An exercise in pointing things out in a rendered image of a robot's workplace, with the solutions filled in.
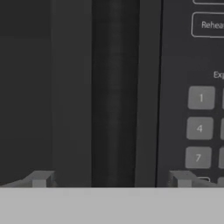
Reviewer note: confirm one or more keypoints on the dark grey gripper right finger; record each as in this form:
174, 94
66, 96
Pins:
183, 178

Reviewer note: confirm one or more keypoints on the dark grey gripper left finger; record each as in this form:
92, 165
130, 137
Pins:
39, 178

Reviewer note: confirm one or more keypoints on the black microwave door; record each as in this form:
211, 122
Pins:
35, 87

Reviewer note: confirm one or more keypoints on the black microwave oven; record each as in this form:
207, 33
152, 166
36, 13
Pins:
189, 58

